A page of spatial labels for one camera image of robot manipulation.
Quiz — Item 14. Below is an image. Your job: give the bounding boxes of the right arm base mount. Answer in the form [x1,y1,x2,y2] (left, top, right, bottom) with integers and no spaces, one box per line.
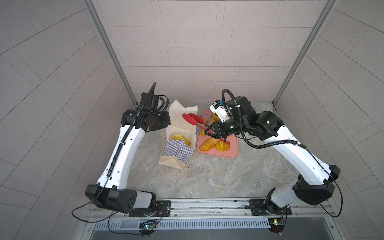
[245,200,292,216]

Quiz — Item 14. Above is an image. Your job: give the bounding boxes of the small twisted bread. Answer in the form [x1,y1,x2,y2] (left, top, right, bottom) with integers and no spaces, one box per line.
[211,113,221,122]

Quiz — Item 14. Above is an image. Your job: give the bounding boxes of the right circuit board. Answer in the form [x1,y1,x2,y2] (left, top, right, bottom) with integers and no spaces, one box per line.
[268,219,286,234]

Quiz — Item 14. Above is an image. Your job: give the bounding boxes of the jam-filled ridged bread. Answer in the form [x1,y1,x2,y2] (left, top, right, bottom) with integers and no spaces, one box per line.
[172,134,191,147]

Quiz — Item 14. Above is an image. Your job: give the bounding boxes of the left circuit board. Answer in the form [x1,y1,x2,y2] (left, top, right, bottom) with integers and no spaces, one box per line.
[139,220,157,231]

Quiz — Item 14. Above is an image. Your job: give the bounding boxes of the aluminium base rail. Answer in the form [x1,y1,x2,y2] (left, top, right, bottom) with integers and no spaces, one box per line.
[83,196,335,221]

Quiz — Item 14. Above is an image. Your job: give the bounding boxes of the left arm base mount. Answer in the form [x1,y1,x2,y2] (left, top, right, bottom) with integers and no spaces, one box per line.
[129,200,172,218]

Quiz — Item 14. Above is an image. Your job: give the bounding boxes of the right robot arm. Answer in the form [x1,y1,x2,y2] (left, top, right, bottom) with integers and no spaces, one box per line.
[206,97,341,214]

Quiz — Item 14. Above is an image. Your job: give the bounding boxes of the round ridged bread bottom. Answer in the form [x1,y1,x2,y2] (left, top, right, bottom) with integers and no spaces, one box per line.
[215,141,231,152]

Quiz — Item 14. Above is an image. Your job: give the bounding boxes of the pink tray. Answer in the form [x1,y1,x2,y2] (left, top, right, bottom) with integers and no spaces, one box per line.
[196,109,239,158]

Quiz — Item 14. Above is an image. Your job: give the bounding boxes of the long ridged bread bottom-left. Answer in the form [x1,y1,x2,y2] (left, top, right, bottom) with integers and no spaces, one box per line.
[200,138,220,152]

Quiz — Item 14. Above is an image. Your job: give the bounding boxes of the red tongs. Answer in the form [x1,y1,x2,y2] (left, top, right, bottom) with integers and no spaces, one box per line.
[181,112,231,146]

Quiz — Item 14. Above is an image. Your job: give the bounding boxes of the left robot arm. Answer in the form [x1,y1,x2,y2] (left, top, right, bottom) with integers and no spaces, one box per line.
[85,110,171,215]

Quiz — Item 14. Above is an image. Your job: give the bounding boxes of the circuit board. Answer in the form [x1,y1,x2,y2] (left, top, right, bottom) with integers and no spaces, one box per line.
[268,219,286,234]
[139,220,157,231]

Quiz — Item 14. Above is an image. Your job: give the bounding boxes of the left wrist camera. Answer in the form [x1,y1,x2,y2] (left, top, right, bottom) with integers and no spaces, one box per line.
[140,93,166,114]

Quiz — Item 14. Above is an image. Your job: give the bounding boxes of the checkered paper bag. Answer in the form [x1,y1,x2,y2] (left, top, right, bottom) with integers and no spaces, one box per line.
[158,100,198,170]

